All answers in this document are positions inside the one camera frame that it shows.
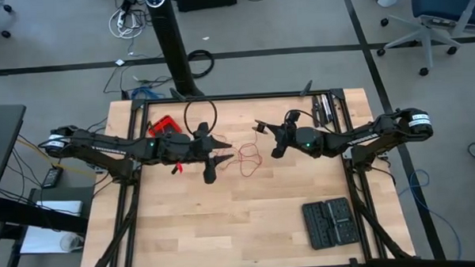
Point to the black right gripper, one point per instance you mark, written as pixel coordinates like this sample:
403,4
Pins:
291,139

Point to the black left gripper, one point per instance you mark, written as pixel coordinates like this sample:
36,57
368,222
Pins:
180,147

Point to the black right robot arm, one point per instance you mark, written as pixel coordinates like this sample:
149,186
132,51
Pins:
360,139

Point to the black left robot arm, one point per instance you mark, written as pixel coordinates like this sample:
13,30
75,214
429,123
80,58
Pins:
103,144

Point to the red tape tag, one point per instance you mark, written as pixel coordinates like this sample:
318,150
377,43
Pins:
178,167

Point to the black pliers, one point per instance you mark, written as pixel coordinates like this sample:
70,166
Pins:
316,111

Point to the red plastic bin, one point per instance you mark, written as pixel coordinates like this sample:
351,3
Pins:
164,126

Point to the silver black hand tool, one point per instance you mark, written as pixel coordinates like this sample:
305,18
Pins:
327,106

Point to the black open tool case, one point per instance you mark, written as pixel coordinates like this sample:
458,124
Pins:
329,223

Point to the black tower fan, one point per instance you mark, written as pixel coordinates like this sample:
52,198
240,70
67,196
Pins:
171,40

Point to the small white floor scrap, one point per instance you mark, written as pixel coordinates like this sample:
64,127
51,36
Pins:
119,62

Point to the black floor box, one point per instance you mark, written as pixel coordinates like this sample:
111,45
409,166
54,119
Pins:
205,0

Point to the black side table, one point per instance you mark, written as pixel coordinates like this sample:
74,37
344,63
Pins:
57,193

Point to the black power adapter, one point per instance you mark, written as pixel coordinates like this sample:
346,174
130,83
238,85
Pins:
52,177

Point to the clear plastic cup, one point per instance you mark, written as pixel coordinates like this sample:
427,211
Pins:
71,242

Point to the white box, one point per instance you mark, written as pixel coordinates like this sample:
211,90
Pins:
54,207

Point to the black desk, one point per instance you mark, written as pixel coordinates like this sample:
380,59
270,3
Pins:
0,138

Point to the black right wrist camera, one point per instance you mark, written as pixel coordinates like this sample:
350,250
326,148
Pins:
293,116

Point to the black frame clamp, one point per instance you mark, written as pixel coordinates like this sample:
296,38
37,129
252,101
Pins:
306,87

